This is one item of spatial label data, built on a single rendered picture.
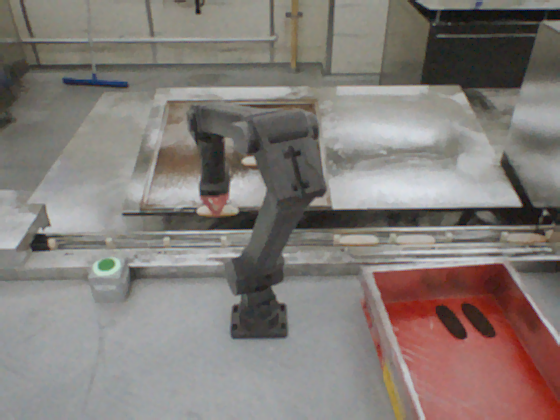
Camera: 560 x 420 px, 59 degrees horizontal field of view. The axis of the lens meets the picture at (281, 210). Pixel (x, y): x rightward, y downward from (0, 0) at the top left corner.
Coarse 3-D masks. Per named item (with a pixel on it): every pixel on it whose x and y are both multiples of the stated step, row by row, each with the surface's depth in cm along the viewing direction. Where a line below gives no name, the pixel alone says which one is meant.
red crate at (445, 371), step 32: (416, 320) 106; (416, 352) 99; (448, 352) 99; (480, 352) 99; (512, 352) 99; (416, 384) 93; (448, 384) 93; (480, 384) 93; (512, 384) 93; (544, 384) 93; (448, 416) 87; (480, 416) 87; (512, 416) 87; (544, 416) 87
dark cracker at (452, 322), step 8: (440, 304) 109; (440, 312) 106; (448, 312) 106; (448, 320) 104; (456, 320) 104; (448, 328) 103; (456, 328) 103; (464, 328) 103; (456, 336) 102; (464, 336) 101
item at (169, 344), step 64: (0, 320) 106; (64, 320) 106; (128, 320) 106; (192, 320) 106; (320, 320) 106; (0, 384) 93; (64, 384) 93; (128, 384) 93; (192, 384) 93; (256, 384) 93; (320, 384) 93; (384, 384) 93
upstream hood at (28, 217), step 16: (0, 208) 123; (16, 208) 123; (32, 208) 123; (0, 224) 118; (16, 224) 118; (32, 224) 119; (48, 224) 129; (0, 240) 113; (16, 240) 113; (32, 240) 119; (0, 256) 112; (16, 256) 112
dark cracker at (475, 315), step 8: (464, 304) 109; (472, 304) 108; (464, 312) 107; (472, 312) 106; (480, 312) 106; (472, 320) 105; (480, 320) 104; (488, 320) 104; (480, 328) 103; (488, 328) 103; (488, 336) 102
